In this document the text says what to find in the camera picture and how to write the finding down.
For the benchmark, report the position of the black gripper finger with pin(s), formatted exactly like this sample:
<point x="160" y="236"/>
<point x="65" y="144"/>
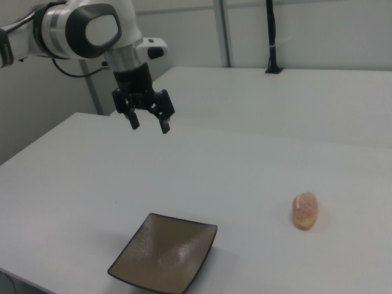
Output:
<point x="132" y="118"/>
<point x="165" y="107"/>

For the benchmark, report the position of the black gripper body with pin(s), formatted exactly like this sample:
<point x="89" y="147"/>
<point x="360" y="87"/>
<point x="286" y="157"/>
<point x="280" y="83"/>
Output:
<point x="134" y="81"/>

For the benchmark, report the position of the orange sugared bread roll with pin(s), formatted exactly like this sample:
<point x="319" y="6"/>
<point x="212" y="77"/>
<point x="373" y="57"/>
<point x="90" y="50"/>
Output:
<point x="304" y="211"/>

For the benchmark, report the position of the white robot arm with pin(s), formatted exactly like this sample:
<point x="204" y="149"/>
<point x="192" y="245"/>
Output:
<point x="76" y="27"/>

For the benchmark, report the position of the brown square ceramic plate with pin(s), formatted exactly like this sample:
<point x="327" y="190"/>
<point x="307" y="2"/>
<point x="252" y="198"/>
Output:
<point x="165" y="251"/>

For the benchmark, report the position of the grey aluminium frame post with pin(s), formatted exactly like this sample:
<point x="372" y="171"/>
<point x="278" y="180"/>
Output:
<point x="224" y="33"/>
<point x="92" y="88"/>

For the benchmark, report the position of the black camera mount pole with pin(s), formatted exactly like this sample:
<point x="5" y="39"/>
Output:
<point x="272" y="30"/>

